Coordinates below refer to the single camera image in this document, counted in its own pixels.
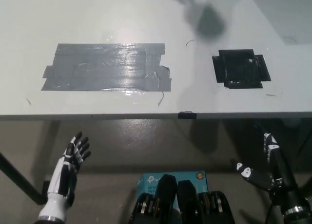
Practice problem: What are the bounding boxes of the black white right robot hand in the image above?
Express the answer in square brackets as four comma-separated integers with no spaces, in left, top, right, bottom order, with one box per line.
[230,132,308,214]

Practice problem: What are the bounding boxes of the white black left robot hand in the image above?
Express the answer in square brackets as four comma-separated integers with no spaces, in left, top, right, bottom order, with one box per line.
[39,131,92,221]

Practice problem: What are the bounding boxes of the black table foot plate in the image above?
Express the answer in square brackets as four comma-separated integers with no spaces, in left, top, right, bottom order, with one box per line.
[42,180,52,198]

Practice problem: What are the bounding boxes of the black metal table leg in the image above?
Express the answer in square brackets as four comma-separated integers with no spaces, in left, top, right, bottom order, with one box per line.
[0,151,47,205]

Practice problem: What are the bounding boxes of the teal router cardboard box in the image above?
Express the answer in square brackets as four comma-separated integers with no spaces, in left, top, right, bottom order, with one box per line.
[136,170,209,203]

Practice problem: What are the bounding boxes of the black tape square mark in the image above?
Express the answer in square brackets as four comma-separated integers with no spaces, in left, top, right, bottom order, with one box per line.
[211,49,272,90]

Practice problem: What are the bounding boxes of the grey duct tape patch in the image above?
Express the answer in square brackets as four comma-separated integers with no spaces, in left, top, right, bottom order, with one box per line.
[40,43,172,93]

